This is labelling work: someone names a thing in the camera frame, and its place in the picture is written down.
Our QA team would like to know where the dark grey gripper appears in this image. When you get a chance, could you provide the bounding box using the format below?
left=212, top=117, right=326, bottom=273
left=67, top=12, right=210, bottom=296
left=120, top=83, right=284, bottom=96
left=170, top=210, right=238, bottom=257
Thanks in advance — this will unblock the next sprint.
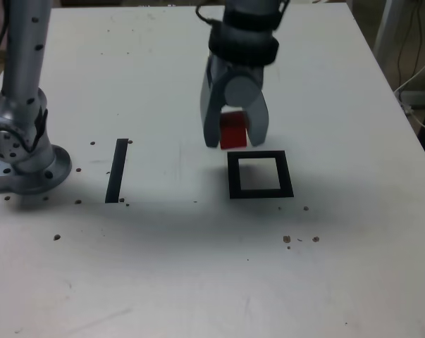
left=200, top=56, right=270, bottom=149

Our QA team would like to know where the red cube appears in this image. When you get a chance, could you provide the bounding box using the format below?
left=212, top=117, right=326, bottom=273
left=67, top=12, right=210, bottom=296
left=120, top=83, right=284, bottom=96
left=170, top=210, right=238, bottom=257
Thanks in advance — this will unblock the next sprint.
left=218, top=111, right=250, bottom=151

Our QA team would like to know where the black tape square outline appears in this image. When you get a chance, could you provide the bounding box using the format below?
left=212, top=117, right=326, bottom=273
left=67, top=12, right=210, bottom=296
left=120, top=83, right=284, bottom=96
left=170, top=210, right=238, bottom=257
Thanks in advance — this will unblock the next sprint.
left=226, top=150, right=295, bottom=200

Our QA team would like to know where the black tape strip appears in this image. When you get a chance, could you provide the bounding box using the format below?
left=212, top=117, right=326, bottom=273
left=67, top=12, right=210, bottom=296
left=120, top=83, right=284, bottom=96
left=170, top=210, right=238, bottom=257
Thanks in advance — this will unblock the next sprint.
left=104, top=138, right=129, bottom=204

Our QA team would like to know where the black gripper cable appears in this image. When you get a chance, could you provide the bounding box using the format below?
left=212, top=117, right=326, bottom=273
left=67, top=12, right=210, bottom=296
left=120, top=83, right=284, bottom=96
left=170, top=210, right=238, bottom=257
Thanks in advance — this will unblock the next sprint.
left=195, top=0, right=292, bottom=27

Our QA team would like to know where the white metal frame leg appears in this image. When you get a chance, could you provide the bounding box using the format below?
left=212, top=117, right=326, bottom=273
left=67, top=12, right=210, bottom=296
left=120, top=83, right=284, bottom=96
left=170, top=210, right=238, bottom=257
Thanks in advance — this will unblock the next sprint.
left=372, top=0, right=400, bottom=61

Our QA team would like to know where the thin black hanging cable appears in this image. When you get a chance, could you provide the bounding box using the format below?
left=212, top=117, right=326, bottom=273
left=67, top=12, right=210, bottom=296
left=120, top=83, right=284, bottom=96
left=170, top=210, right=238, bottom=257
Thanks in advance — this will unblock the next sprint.
left=396, top=0, right=424, bottom=91

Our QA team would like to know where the white cable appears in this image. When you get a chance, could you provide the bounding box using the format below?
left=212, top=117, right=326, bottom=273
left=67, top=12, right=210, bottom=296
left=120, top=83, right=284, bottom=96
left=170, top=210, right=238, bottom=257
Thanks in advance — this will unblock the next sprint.
left=393, top=51, right=425, bottom=132

